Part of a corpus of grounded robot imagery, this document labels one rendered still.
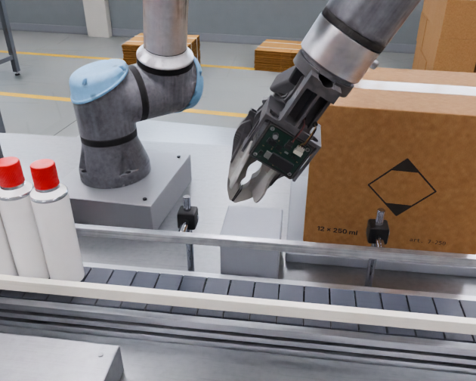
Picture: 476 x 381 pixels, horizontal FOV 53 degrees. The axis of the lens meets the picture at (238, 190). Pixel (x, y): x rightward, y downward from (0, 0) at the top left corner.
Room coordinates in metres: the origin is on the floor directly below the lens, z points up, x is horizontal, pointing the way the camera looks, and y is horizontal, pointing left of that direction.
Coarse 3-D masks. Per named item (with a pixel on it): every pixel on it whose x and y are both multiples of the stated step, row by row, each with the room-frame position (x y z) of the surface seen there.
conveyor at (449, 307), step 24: (168, 288) 0.57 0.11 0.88; (192, 288) 0.57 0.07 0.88; (216, 288) 0.57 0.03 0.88; (240, 288) 0.57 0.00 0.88; (264, 288) 0.57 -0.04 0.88; (288, 288) 0.57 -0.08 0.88; (312, 288) 0.57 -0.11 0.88; (168, 312) 0.52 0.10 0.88; (192, 312) 0.52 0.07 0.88; (216, 312) 0.52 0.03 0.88; (240, 312) 0.52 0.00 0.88; (432, 312) 0.52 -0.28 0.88; (456, 312) 0.52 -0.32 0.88; (408, 336) 0.47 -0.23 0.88; (432, 336) 0.47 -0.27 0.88; (456, 336) 0.47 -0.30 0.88
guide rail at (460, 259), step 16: (80, 224) 0.62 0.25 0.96; (160, 240) 0.60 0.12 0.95; (176, 240) 0.59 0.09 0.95; (192, 240) 0.59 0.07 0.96; (208, 240) 0.59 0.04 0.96; (224, 240) 0.58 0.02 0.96; (240, 240) 0.58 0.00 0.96; (256, 240) 0.58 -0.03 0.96; (272, 240) 0.58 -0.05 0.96; (288, 240) 0.58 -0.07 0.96; (352, 256) 0.56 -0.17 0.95; (368, 256) 0.55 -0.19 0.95; (384, 256) 0.55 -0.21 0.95; (400, 256) 0.55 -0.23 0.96; (416, 256) 0.55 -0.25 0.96; (432, 256) 0.54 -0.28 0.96; (448, 256) 0.54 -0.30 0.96; (464, 256) 0.54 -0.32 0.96
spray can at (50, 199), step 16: (48, 160) 0.60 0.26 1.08; (32, 176) 0.58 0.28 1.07; (48, 176) 0.58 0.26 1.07; (32, 192) 0.58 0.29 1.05; (48, 192) 0.57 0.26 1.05; (64, 192) 0.59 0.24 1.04; (32, 208) 0.57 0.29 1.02; (48, 208) 0.56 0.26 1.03; (64, 208) 0.58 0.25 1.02; (48, 224) 0.56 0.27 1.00; (64, 224) 0.57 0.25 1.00; (48, 240) 0.56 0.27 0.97; (64, 240) 0.57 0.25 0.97; (48, 256) 0.57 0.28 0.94; (64, 256) 0.57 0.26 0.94; (80, 256) 0.59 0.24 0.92; (64, 272) 0.56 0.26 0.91; (80, 272) 0.58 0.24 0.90
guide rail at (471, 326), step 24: (0, 288) 0.55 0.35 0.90; (24, 288) 0.54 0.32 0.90; (48, 288) 0.54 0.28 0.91; (72, 288) 0.53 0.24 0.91; (96, 288) 0.53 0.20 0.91; (120, 288) 0.53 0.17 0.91; (144, 288) 0.53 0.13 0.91; (264, 312) 0.50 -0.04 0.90; (288, 312) 0.49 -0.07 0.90; (312, 312) 0.49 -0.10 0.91; (336, 312) 0.48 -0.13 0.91; (360, 312) 0.48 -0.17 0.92; (384, 312) 0.48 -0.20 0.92; (408, 312) 0.48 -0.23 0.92
